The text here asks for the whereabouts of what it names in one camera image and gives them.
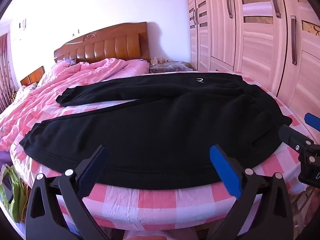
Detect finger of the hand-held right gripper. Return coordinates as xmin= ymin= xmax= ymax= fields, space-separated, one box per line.
xmin=278 ymin=124 xmax=320 ymax=155
xmin=304 ymin=112 xmax=320 ymax=132

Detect black pants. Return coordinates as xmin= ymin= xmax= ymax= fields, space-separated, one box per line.
xmin=19 ymin=71 xmax=293 ymax=190

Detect pink quilt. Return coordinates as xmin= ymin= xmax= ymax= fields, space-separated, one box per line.
xmin=0 ymin=58 xmax=150 ymax=153

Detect light wood wardrobe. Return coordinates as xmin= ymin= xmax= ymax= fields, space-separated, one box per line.
xmin=185 ymin=0 xmax=320 ymax=120

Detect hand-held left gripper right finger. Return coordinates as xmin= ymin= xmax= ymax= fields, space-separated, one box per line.
xmin=209 ymin=144 xmax=293 ymax=240

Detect wooden headboard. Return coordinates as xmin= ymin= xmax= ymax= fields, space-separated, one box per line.
xmin=54 ymin=22 xmax=151 ymax=64

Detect wooden nightstand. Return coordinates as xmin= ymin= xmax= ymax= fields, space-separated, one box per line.
xmin=20 ymin=66 xmax=45 ymax=87

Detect patterned curtain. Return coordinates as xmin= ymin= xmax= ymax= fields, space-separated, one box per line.
xmin=0 ymin=34 xmax=16 ymax=113

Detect nightstand with patterned cloth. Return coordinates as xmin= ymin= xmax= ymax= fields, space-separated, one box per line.
xmin=149 ymin=61 xmax=194 ymax=74

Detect green bag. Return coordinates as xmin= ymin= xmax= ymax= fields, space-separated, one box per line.
xmin=0 ymin=164 xmax=28 ymax=223

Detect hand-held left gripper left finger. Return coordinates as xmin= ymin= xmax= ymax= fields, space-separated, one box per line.
xmin=25 ymin=144 xmax=111 ymax=240

